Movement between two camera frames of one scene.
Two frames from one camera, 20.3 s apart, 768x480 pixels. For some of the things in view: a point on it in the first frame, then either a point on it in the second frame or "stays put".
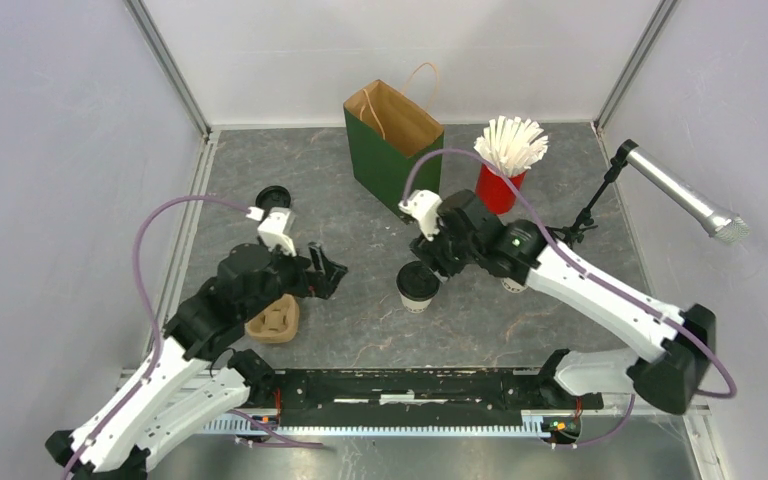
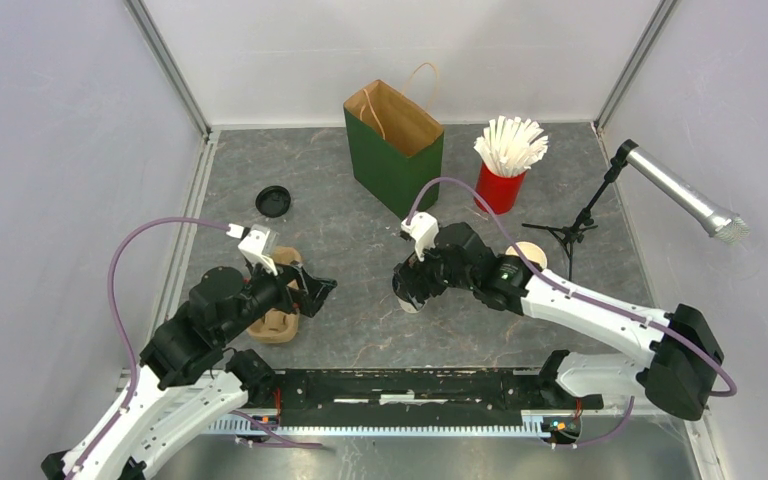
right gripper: (429, 253) -> (423, 271)
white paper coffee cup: (415, 306) stays put
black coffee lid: (273, 196) stays put
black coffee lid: (417, 281) stays put
